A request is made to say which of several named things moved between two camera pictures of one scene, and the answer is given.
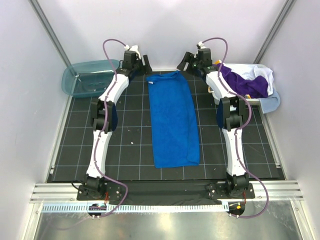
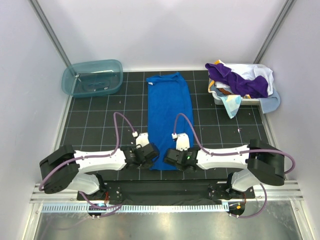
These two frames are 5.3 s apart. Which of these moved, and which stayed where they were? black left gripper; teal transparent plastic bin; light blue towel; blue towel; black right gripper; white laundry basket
Moved: black right gripper; black left gripper
Stayed: teal transparent plastic bin; light blue towel; blue towel; white laundry basket
